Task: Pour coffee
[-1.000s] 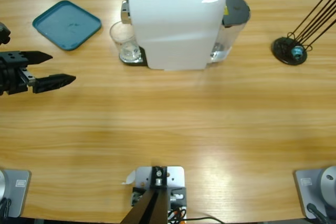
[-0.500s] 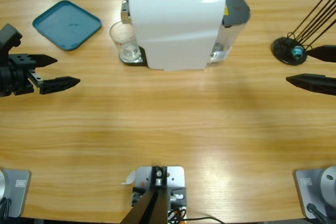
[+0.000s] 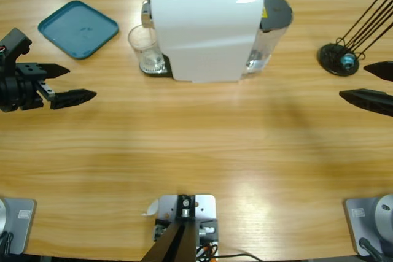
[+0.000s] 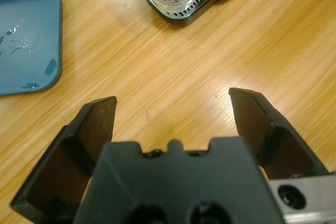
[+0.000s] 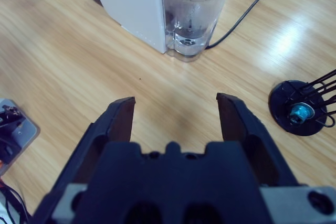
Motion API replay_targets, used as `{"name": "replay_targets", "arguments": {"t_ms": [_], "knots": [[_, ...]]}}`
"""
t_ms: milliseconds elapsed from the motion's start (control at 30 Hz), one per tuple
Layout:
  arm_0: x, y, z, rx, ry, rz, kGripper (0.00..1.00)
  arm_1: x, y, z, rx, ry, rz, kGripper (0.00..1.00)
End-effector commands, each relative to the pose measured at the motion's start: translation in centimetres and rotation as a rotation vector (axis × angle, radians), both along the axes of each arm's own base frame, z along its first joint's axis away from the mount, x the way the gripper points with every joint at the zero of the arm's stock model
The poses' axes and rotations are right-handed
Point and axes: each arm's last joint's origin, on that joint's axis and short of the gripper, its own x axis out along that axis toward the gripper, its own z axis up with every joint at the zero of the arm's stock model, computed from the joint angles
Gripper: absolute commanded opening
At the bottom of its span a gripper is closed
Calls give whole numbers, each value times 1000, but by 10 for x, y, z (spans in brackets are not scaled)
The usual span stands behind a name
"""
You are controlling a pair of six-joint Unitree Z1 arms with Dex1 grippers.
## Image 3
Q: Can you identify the clear water tank black lid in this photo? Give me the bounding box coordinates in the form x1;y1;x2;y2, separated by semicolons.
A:
242;0;294;75

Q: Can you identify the arm grey base plate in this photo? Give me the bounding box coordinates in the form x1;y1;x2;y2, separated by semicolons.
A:
0;197;37;256
343;193;393;257

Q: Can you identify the blue coffee capsule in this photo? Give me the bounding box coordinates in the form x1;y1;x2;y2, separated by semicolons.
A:
342;54;357;68

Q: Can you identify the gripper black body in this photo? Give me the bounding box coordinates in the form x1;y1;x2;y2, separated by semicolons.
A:
0;70;56;113

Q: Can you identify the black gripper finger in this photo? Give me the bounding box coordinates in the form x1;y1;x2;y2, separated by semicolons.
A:
339;88;393;118
363;61;393;82
50;89;98;110
15;63;71;81

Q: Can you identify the orange cable bundle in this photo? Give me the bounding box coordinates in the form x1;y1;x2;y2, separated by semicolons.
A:
198;242;219;258

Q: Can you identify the black capsule holder with rods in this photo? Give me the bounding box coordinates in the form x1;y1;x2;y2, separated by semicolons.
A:
317;0;393;77

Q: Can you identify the black cable under mount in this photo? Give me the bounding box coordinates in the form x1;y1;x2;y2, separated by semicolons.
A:
214;254;262;262

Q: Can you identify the clear drinking glass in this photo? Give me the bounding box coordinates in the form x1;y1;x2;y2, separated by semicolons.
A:
128;25;165;74

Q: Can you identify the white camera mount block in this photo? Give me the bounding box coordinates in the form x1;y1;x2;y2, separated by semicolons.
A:
153;193;219;258

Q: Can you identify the black base cable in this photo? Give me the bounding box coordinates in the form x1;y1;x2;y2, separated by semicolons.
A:
358;237;386;262
0;231;15;256

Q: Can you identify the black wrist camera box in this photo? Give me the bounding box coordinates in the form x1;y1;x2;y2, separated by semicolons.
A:
0;28;33;71

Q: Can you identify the white capsule coffee machine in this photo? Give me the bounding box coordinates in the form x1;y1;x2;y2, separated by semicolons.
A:
139;0;265;84

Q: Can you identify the teal square plastic tray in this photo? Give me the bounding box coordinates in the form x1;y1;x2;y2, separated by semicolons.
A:
37;0;120;61

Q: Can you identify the white paper tag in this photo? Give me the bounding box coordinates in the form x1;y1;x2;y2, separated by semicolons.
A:
141;199;160;217

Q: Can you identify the dark camera post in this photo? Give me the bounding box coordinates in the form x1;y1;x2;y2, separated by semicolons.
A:
141;193;197;262

